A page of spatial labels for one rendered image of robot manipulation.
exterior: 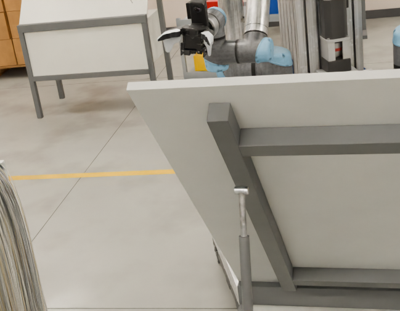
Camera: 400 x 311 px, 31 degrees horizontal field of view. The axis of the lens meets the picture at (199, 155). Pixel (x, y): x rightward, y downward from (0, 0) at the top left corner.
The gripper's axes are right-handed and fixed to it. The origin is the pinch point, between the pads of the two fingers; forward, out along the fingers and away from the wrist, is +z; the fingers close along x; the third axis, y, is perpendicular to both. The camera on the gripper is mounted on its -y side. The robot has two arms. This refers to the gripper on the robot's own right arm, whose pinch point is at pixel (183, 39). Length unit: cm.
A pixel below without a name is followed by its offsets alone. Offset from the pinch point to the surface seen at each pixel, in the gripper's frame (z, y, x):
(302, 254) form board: 21, 49, -39
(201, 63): -309, 108, 81
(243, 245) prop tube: 61, 24, -31
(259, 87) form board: 68, -13, -34
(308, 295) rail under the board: 10, 69, -40
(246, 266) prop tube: 62, 28, -32
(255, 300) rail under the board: 10, 74, -25
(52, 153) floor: -288, 187, 199
